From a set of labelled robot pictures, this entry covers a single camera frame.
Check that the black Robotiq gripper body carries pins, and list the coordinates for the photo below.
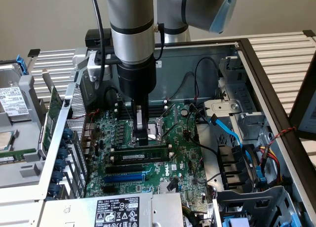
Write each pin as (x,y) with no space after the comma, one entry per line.
(137,79)

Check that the green RAM stick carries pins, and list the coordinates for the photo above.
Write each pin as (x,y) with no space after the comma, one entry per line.
(17,156)
(148,156)

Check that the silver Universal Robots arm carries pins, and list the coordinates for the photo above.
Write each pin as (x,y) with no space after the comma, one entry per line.
(130,19)

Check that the CPU socket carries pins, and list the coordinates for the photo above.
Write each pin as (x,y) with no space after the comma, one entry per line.
(154,133)

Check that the thin metal locking lever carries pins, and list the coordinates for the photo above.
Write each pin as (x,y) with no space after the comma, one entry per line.
(127,111)
(170,130)

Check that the long black expansion slot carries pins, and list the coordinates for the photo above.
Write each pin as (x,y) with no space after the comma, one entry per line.
(123,169)

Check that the open metal PC case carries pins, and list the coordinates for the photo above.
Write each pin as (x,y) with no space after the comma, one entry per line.
(172,84)

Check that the metal socket cover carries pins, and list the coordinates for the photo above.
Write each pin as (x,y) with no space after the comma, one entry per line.
(170,113)

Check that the green Dell motherboard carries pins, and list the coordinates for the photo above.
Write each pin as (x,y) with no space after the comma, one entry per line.
(177,153)

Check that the long blue expansion slot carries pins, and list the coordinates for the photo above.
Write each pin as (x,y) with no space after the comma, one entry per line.
(123,178)

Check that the round coin battery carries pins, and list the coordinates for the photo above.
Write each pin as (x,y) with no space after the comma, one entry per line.
(184,112)

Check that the metal rear port block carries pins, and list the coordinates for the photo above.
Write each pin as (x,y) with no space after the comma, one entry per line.
(88,138)

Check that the small silver heat sink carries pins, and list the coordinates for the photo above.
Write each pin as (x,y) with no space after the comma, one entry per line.
(164,187)

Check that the short black expansion slot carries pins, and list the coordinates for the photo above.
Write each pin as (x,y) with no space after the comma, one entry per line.
(109,189)

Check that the black box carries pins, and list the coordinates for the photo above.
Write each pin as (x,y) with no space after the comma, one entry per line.
(92,37)

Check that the blue card clip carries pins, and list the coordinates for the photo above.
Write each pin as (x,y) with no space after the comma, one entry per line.
(52,190)
(63,154)
(59,165)
(66,135)
(57,176)

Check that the metal disk bay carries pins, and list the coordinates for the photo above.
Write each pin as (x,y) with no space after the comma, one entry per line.
(222,106)

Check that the green graphics card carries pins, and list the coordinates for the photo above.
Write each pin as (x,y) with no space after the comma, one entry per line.
(54,106)

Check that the black fan shroud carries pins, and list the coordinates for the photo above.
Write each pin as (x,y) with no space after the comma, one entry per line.
(232,165)

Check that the silver power supply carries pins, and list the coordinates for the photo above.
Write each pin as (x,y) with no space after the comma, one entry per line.
(74,212)

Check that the black table clamp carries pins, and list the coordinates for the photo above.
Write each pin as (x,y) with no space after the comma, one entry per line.
(34,52)
(309,33)

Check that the hard drive in tray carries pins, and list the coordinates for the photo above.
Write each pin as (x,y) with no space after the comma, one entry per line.
(27,84)

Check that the grey drive cage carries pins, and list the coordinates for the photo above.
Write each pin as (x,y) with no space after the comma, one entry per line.
(249,200)

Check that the blue plastic tab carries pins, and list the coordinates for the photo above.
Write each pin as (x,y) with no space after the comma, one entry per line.
(260,175)

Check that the silver hard disk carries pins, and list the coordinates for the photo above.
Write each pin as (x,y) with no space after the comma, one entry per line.
(12,101)

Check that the silver CPU chip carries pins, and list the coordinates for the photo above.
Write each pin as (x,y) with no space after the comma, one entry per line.
(5,140)

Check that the black framed monitor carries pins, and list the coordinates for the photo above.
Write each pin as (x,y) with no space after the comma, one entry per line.
(303,93)

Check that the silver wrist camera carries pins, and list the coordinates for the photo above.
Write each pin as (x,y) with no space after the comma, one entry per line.
(95,72)

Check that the blue disk bracket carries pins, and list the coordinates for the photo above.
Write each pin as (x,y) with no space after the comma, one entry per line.
(21,64)

